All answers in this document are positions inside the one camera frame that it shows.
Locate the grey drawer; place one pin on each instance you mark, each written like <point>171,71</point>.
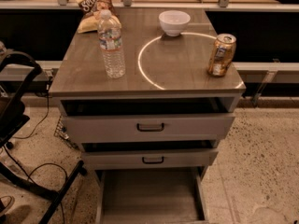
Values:
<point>149,159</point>
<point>147,128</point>
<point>151,196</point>

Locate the grey wooden drawer cabinet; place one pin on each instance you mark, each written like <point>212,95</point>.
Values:
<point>163,76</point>

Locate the clear plastic water bottle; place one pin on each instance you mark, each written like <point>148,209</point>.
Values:
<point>109,36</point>

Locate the white ceramic bowl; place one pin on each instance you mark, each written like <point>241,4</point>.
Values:
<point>174,22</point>

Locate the golden soda can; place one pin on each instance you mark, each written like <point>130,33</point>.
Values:
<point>222,55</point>

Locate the brown chip bag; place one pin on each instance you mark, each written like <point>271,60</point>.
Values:
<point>91,14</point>

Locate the shoe tip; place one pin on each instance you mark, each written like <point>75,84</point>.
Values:
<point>6,203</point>

